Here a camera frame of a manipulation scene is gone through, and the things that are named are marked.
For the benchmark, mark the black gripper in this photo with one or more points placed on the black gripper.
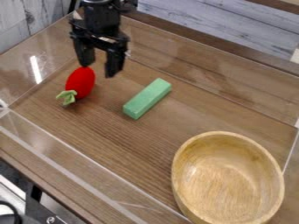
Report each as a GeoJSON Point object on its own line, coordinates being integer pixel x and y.
{"type": "Point", "coordinates": [98, 32]}

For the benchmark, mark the red plush strawberry toy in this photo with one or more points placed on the red plush strawberry toy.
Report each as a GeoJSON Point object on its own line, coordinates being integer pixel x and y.
{"type": "Point", "coordinates": [80, 85]}

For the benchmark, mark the green rectangular block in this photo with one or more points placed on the green rectangular block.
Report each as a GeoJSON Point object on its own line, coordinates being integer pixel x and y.
{"type": "Point", "coordinates": [142, 102]}

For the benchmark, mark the clear acrylic tray walls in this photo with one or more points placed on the clear acrylic tray walls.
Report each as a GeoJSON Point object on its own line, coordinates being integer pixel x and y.
{"type": "Point", "coordinates": [104, 163]}

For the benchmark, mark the wooden bowl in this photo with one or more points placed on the wooden bowl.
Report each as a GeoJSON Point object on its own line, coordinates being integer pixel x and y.
{"type": "Point", "coordinates": [228, 180]}

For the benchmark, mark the black table leg bracket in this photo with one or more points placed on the black table leg bracket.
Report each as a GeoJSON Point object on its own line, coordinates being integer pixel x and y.
{"type": "Point", "coordinates": [46, 210]}

